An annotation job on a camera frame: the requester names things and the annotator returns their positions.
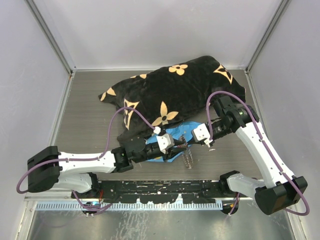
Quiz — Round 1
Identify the large metal keyring with rings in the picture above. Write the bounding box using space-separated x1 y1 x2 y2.
179 134 193 169

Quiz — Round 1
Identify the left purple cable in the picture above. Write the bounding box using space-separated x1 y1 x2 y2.
16 106 161 216

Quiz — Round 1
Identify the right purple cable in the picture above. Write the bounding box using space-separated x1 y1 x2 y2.
205 90 311 216

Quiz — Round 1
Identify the blue cartoon print cloth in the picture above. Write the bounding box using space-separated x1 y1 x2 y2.
145 121 200 169

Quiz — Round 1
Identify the black floral plush pillow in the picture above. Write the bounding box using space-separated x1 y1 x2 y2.
98 55 246 144

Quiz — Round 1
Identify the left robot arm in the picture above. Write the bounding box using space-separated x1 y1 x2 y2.
27 133 187 198

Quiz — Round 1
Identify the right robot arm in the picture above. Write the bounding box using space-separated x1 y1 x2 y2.
188 92 310 216

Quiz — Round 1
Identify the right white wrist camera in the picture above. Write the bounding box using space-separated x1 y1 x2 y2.
191 123 213 148

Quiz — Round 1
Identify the white slotted cable duct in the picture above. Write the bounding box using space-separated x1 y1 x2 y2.
35 200 223 211

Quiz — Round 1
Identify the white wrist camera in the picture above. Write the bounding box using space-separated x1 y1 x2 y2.
156 133 174 154
191 123 213 148

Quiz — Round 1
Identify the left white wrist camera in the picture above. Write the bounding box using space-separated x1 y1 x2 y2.
156 133 174 154

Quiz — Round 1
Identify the purple cable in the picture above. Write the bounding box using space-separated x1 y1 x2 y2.
16 106 161 216
205 90 311 216

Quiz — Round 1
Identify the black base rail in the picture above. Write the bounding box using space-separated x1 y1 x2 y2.
77 180 237 204

